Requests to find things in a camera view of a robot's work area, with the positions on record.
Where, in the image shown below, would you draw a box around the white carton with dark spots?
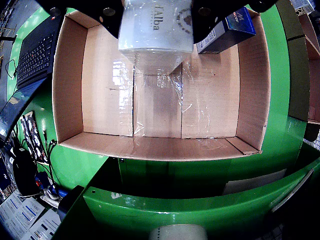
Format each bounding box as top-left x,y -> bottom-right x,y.
289,0 -> 316,13

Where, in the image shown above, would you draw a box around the black laptop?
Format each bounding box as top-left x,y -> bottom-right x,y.
0,13 -> 63,141

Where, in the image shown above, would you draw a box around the white printed paper sheet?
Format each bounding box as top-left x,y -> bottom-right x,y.
0,191 -> 46,240
21,208 -> 63,240

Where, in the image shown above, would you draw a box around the black round device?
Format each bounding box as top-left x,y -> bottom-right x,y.
11,149 -> 39,197

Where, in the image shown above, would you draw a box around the dark navy box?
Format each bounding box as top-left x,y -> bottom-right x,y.
57,184 -> 86,222

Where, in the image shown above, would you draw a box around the black white picture sheet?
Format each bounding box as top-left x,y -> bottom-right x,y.
19,110 -> 49,161

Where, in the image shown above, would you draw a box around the blue cylindrical object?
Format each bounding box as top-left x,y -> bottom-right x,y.
51,186 -> 70,198

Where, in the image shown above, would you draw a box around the cardboard box with raised flap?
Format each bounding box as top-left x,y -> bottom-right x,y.
276,0 -> 320,59

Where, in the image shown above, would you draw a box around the green metal cabinet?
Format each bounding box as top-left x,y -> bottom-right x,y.
83,149 -> 320,240

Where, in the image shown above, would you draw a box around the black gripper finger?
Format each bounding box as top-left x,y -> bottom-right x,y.
191,0 -> 278,44
37,0 -> 125,40

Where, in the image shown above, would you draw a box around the plain cardboard box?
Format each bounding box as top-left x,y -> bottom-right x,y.
286,34 -> 320,125

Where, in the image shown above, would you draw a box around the large shallow cardboard tray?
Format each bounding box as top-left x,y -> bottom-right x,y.
51,7 -> 272,161

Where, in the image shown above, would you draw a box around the blue grey M carton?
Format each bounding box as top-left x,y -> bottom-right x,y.
194,6 -> 258,55

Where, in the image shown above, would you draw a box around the black audio plug cables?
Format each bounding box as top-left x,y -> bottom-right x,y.
42,129 -> 60,186

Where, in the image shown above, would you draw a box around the white d'Alba carton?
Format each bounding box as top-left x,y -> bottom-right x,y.
117,0 -> 195,76

